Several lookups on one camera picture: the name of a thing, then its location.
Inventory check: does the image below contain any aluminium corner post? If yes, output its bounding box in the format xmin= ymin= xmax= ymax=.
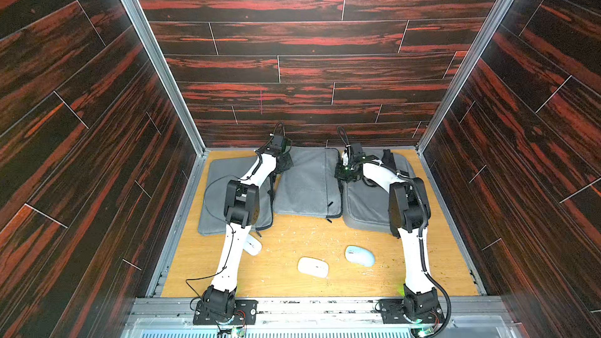
xmin=120 ymin=0 xmax=206 ymax=156
xmin=416 ymin=0 xmax=514 ymax=156

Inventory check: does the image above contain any left aluminium corner post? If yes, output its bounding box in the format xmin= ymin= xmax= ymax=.
xmin=120 ymin=0 xmax=206 ymax=156

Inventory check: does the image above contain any grey laptop sleeve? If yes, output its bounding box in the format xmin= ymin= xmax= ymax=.
xmin=273 ymin=146 xmax=342 ymax=218

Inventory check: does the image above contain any middle white mouse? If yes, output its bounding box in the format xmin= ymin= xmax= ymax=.
xmin=297 ymin=257 xmax=330 ymax=279

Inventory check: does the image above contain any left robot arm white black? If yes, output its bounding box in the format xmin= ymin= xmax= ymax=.
xmin=200 ymin=122 xmax=293 ymax=325

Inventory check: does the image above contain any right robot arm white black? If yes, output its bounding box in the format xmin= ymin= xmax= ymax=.
xmin=335 ymin=126 xmax=452 ymax=337

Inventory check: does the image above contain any left grey laptop bag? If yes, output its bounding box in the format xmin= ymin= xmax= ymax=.
xmin=198 ymin=156 xmax=273 ymax=236

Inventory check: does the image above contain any light blue mouse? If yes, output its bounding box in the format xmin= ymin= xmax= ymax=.
xmin=344 ymin=246 xmax=375 ymax=268

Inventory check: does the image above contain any left white mouse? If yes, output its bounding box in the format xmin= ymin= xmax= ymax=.
xmin=244 ymin=234 xmax=262 ymax=257

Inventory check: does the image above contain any grey bag with straps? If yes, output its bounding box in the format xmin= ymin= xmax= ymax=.
xmin=340 ymin=147 xmax=424 ymax=234

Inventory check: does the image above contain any right aluminium corner post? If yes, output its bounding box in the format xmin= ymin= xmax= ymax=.
xmin=416 ymin=0 xmax=514 ymax=156

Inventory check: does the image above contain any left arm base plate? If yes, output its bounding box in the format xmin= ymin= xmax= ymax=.
xmin=193 ymin=299 xmax=258 ymax=325

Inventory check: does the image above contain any front aluminium rail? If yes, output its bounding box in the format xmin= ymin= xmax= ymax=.
xmin=122 ymin=297 xmax=524 ymax=337

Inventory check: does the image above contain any white mouse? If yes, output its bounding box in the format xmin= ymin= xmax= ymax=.
xmin=297 ymin=257 xmax=330 ymax=279
xmin=244 ymin=234 xmax=262 ymax=257

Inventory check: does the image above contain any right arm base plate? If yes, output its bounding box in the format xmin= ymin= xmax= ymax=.
xmin=378 ymin=298 xmax=444 ymax=325

